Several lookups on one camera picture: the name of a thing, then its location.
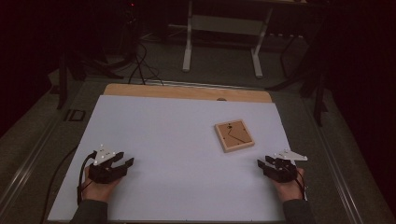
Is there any grey metal floor strip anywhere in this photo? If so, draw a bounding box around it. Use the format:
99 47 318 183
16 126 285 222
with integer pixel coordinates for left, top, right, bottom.
136 78 273 91

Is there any person's left hand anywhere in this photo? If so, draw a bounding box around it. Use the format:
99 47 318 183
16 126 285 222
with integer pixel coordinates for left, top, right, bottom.
81 166 123 203

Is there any dark equipment with red light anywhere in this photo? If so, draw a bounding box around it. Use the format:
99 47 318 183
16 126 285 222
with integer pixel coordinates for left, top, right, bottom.
118 0 143 64

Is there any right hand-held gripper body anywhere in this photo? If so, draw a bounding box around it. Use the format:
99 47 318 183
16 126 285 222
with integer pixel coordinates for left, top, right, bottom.
270 148 308 184

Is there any person's right hand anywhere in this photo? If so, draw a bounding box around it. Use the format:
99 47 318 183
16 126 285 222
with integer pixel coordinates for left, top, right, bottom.
270 168 305 203

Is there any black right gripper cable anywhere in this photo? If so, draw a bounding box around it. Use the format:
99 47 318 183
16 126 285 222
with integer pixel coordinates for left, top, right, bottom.
295 174 308 201

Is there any grey metal floor rail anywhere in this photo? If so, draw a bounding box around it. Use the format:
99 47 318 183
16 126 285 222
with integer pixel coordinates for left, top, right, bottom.
303 96 365 224
0 119 64 216

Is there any black metal stand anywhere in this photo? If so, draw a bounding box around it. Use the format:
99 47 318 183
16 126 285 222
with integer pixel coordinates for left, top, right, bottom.
312 69 329 128

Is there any black floor socket box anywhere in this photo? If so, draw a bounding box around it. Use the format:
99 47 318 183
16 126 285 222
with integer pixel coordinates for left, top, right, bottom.
64 108 87 123

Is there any white metal desk frame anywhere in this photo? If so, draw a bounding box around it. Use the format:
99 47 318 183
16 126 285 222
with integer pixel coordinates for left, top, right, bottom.
181 0 275 78

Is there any black floor cable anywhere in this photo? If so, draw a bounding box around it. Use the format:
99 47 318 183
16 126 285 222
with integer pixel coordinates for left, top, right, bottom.
40 144 80 224

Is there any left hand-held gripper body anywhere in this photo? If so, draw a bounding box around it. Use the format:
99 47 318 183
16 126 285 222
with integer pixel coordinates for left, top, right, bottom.
88 144 127 185

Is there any bundle of black cables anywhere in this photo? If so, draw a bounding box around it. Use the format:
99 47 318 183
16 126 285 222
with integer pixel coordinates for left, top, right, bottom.
127 40 165 86

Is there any small wooden box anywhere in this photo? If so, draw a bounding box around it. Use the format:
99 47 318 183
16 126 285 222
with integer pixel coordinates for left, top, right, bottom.
214 119 256 154

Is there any white table cover sheet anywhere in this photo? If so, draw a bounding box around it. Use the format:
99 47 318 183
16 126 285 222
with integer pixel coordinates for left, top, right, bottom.
47 94 314 222

